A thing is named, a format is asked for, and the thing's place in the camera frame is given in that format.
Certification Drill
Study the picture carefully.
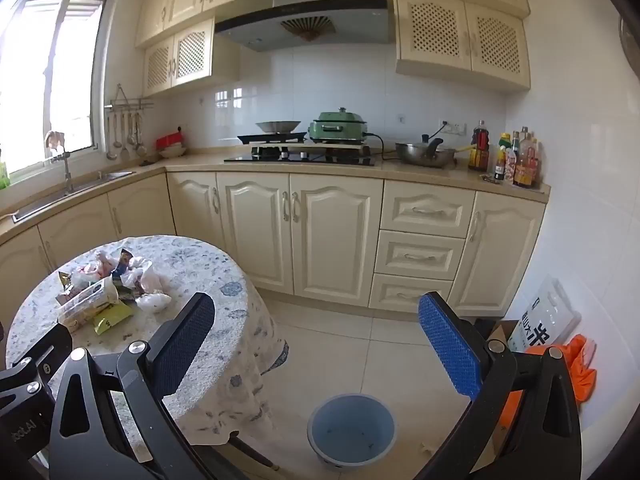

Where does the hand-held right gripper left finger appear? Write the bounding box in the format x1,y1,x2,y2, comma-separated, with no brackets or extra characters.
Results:
47,291,217,480

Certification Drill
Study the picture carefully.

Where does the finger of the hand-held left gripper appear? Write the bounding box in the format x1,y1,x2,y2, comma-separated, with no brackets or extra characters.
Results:
0,323,74,417

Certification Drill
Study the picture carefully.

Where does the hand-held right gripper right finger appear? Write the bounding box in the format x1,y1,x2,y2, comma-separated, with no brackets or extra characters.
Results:
415,291,586,480

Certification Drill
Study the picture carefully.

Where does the white and yellow food packet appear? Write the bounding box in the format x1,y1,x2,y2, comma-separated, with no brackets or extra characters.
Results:
56,275,121,333

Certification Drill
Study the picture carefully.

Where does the blue plastic bucket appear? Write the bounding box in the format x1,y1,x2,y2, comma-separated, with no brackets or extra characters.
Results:
306,393,397,468

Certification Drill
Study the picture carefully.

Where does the white crumpled tissue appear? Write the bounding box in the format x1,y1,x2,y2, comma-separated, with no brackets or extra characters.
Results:
135,292,172,314

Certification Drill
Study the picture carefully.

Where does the brown cardboard box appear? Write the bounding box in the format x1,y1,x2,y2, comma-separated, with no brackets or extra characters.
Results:
487,319,522,356

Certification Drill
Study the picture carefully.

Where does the cream cabinet drawer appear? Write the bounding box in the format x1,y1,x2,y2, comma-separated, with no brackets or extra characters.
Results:
369,274,455,313
374,230,466,281
382,180,476,239

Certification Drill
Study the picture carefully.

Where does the floral white blue tablecloth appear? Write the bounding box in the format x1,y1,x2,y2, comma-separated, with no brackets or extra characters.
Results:
5,235,290,446

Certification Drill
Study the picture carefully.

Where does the white crumpled plastic bag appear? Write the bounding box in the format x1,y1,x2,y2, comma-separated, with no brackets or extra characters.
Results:
122,256,167,294

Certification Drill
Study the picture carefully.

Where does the pink crumpled wrapper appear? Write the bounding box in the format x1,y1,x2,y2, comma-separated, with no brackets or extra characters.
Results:
75,252,118,286

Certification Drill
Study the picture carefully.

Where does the white printed rice bag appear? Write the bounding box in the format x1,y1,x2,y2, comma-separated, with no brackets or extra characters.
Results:
507,274,583,353

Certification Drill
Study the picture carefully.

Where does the orange plastic bag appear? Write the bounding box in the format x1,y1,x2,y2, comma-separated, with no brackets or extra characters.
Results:
500,334,598,413

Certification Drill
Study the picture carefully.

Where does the stainless steel sink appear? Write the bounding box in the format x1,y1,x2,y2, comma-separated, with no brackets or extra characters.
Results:
12,170,136,224

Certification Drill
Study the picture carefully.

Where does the cream base kitchen cabinet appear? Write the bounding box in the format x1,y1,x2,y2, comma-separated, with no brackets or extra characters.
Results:
0,152,551,317

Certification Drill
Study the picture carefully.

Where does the metal kitchen faucet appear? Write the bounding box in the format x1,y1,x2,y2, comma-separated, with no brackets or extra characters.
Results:
45,131,77,195

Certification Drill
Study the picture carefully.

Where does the yellow capped sauce bottle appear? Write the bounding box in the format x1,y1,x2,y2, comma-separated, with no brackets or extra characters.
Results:
494,133,511,182

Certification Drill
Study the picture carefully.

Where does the steel frying pan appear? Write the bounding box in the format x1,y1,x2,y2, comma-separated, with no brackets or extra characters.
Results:
395,135,457,169

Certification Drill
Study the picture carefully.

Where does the white label condiment bottle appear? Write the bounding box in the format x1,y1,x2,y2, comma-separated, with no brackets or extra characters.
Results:
505,132,522,184

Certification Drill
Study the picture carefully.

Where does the amber condiment bottle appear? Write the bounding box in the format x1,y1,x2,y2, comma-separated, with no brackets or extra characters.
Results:
515,127,543,189

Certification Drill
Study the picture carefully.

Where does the dark oil bottle red label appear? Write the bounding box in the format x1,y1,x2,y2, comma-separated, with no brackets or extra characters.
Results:
468,120,491,172

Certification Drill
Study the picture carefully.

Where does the red plastic container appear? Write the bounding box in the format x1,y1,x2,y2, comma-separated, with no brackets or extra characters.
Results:
156,131,188,152

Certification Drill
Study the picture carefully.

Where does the black glass gas stove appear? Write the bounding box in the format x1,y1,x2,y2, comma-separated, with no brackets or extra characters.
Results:
223,147,377,167

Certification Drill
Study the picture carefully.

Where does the grey wok pan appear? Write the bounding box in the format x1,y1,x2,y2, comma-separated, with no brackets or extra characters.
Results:
255,120,303,135

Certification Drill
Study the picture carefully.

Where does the metal utensil rack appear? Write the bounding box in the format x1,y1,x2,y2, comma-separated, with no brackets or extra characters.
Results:
104,84,155,112

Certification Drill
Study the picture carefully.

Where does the green electric cooking pot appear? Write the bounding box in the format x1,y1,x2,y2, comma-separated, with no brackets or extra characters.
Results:
307,107,370,144

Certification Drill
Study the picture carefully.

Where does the kitchen window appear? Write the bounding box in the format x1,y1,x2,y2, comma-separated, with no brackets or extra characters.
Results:
0,0,109,183

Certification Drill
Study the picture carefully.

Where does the cream lattice door cabinet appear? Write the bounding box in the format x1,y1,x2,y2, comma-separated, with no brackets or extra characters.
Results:
392,0,532,93
142,17,216,99

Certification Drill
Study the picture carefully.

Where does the grey range hood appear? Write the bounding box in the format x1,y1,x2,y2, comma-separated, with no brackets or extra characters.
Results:
214,0,396,53

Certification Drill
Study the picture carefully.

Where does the black power cable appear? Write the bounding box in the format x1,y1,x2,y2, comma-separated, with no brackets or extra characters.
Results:
366,132,402,162

